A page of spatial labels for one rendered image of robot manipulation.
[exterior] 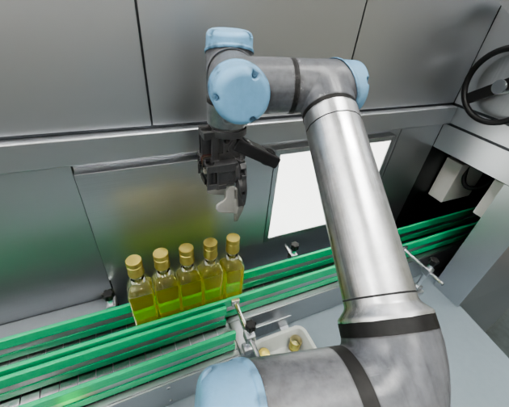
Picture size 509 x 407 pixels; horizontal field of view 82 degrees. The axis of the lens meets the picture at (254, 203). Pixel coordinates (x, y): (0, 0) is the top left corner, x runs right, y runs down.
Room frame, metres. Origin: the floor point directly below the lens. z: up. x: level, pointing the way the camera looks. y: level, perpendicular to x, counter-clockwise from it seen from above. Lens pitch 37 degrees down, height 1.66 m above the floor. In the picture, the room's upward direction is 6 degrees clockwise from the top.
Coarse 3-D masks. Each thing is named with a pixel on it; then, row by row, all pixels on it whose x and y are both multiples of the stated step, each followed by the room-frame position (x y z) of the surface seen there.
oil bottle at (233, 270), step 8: (224, 256) 0.53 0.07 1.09; (240, 256) 0.53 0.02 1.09; (224, 264) 0.51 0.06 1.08; (232, 264) 0.50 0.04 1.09; (240, 264) 0.51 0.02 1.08; (224, 272) 0.50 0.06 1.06; (232, 272) 0.50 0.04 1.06; (240, 272) 0.51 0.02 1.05; (224, 280) 0.49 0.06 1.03; (232, 280) 0.50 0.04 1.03; (240, 280) 0.51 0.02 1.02; (224, 288) 0.49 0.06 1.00; (232, 288) 0.50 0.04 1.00; (240, 288) 0.51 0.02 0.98; (224, 296) 0.49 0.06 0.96
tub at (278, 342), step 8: (288, 328) 0.49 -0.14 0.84; (296, 328) 0.49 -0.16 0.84; (304, 328) 0.50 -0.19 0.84; (272, 336) 0.46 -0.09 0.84; (280, 336) 0.47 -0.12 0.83; (288, 336) 0.48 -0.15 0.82; (304, 336) 0.48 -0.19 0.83; (256, 344) 0.43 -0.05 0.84; (264, 344) 0.44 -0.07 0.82; (272, 344) 0.45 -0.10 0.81; (280, 344) 0.47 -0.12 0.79; (288, 344) 0.48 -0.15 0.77; (304, 344) 0.47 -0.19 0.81; (312, 344) 0.45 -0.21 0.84; (272, 352) 0.45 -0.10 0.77; (280, 352) 0.45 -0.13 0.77
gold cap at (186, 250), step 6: (180, 246) 0.48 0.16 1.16; (186, 246) 0.48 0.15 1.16; (192, 246) 0.48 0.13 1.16; (180, 252) 0.46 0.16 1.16; (186, 252) 0.46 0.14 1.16; (192, 252) 0.47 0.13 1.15; (180, 258) 0.46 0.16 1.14; (186, 258) 0.46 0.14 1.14; (192, 258) 0.47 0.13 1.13; (186, 264) 0.46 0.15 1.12
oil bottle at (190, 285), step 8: (176, 272) 0.47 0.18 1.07; (184, 272) 0.46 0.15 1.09; (192, 272) 0.46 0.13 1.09; (184, 280) 0.44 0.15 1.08; (192, 280) 0.45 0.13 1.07; (200, 280) 0.46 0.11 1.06; (184, 288) 0.44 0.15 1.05; (192, 288) 0.45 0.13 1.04; (200, 288) 0.46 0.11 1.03; (184, 296) 0.44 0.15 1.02; (192, 296) 0.45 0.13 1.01; (200, 296) 0.46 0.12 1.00; (184, 304) 0.44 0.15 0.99; (192, 304) 0.45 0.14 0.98; (200, 304) 0.46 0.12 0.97
